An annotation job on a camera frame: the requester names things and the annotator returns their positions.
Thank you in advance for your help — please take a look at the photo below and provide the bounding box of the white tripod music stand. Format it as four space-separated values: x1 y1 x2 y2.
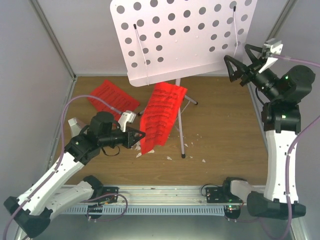
109 0 258 159

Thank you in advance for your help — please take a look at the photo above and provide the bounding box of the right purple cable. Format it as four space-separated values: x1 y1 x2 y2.
257 55 320 240

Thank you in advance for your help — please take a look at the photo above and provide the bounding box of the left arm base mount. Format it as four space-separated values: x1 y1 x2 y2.
83 186 119 205

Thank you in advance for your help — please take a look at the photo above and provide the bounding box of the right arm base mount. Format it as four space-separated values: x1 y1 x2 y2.
200 184 243 204

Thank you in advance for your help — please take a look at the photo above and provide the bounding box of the red sheet music paper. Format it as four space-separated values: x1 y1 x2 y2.
87 80 140 121

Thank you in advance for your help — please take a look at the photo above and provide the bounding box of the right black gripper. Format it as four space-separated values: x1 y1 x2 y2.
223 44 281 102

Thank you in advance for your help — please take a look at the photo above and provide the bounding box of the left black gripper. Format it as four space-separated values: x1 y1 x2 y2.
100 126 146 149

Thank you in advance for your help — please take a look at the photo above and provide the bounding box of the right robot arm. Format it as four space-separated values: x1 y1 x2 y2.
221 40 316 220

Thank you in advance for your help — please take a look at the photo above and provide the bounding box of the white metronome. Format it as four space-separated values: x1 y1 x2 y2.
68 117 89 145

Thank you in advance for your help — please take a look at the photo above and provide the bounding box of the white debris pile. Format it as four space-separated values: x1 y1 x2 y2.
132 144 155 158

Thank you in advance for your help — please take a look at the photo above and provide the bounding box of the aluminium rail frame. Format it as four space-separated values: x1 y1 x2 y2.
14 184 298 240

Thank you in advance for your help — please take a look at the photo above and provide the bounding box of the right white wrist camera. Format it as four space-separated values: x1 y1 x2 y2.
258 38 283 74

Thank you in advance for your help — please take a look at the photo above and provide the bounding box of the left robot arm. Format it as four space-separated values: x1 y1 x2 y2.
3 110 146 239

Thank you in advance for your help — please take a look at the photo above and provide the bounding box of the slotted cable duct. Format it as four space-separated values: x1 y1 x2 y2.
63 205 225 217

